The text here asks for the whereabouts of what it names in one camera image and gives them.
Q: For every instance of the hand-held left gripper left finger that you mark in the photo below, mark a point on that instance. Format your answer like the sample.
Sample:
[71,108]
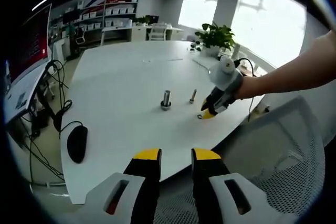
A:
[141,182]

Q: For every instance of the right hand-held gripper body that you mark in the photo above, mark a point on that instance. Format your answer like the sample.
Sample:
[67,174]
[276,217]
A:
[225,77]

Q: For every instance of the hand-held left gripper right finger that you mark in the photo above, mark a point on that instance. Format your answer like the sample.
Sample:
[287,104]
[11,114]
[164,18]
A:
[210,176]

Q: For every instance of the small threaded stud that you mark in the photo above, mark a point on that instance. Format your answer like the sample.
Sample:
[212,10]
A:
[193,96]

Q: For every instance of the metal washer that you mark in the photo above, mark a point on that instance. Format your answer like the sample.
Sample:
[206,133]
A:
[198,115]

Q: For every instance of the large threaded stud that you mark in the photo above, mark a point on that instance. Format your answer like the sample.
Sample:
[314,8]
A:
[166,100]

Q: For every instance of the green potted plant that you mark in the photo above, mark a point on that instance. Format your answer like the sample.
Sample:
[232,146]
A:
[216,36]

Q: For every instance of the grey mesh office chair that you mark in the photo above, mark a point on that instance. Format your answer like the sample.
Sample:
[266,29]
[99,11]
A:
[275,155]

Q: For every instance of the window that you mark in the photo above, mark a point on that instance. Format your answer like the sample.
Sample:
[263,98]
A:
[262,16]

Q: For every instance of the black computer mouse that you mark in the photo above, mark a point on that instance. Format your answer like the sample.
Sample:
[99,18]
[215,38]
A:
[77,144]

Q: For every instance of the white slatted chair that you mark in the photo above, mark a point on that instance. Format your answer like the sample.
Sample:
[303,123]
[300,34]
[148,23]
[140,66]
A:
[158,32]

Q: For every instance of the white cabinet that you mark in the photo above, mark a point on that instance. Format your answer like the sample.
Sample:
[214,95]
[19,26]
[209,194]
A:
[139,33]

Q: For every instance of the small leafy plant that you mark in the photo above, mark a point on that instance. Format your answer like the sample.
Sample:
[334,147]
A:
[144,19]

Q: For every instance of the white desk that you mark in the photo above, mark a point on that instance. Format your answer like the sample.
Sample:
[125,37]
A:
[115,32]

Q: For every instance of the shelf with white bins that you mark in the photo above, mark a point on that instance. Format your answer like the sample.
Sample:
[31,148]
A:
[110,9]

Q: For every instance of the black monitor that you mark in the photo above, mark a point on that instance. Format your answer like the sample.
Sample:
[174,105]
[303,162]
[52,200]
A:
[71,15]

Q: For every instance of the laptop with red screen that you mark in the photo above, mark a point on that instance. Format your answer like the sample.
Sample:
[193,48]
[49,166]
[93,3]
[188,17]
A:
[26,51]

